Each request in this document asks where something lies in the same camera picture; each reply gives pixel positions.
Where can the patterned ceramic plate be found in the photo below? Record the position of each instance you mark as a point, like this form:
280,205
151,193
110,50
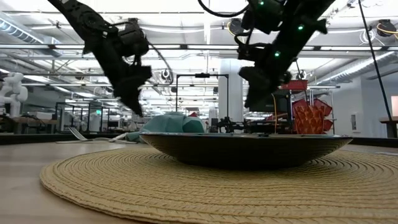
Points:
245,152

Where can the light blue cloth napkin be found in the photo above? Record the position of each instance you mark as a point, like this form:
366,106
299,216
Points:
168,124

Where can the black monitor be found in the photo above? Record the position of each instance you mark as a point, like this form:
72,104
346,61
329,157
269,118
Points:
281,104

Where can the white building column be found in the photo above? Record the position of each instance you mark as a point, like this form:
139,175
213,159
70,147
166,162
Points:
231,93

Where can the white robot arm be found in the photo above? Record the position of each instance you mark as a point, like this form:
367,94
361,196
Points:
14,90

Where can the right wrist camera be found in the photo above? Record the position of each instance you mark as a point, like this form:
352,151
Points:
250,52

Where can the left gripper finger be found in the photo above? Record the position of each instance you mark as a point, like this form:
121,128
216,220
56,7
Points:
126,98
136,99

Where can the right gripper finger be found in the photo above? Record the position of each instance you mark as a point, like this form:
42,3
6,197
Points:
276,79
253,84

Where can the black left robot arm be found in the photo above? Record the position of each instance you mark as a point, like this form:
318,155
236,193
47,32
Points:
93,28

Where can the wooden-top workbench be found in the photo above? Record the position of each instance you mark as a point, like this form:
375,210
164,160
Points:
31,119

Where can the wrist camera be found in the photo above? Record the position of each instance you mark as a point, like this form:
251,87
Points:
143,74
250,52

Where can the black gantry frame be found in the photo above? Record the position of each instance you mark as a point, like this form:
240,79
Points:
202,75

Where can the silver fork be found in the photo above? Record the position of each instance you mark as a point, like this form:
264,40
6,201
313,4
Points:
76,134

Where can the round woven straw placemat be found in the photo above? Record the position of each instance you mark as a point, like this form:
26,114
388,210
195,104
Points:
199,196

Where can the silver spoon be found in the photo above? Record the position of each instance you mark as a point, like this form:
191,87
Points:
120,136

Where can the black cage frame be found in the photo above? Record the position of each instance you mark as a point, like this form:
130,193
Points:
59,116

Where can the dark desk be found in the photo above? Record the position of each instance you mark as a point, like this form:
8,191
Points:
390,119

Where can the small black robot arm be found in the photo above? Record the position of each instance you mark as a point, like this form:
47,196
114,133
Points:
228,124

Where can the orange faceted plastic cup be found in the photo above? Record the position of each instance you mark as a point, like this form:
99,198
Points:
308,121

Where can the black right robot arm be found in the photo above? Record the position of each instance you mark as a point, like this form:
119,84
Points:
295,12

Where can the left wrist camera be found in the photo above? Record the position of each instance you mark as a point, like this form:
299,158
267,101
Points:
143,74

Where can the silver knife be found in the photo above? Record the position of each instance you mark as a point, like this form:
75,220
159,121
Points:
387,153

